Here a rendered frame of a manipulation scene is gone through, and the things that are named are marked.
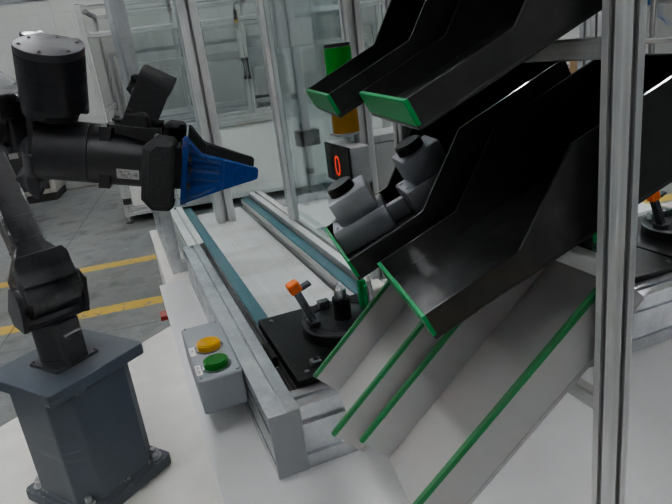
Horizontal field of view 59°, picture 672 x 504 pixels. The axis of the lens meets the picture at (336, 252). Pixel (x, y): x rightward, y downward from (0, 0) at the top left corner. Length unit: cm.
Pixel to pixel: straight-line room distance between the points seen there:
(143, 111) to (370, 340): 39
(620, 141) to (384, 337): 41
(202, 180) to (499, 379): 34
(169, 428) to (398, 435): 49
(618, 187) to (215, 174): 34
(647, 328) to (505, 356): 57
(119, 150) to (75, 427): 40
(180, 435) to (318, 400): 28
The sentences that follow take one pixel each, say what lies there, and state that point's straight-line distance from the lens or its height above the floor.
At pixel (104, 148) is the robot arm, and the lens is 59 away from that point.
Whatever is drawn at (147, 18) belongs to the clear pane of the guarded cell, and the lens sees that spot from 218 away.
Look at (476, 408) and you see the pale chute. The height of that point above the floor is 107.
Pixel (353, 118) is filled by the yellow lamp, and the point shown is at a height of 129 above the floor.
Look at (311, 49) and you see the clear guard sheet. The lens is 133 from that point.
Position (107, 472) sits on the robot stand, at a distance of 90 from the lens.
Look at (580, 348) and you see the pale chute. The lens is 52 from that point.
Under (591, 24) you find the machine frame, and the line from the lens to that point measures 198.
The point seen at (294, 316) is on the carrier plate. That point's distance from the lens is 106.
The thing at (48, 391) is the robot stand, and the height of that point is 106.
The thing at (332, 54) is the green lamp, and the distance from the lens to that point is 108.
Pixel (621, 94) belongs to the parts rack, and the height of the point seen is 136.
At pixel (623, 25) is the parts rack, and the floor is 140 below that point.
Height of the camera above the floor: 141
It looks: 19 degrees down
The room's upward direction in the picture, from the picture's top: 7 degrees counter-clockwise
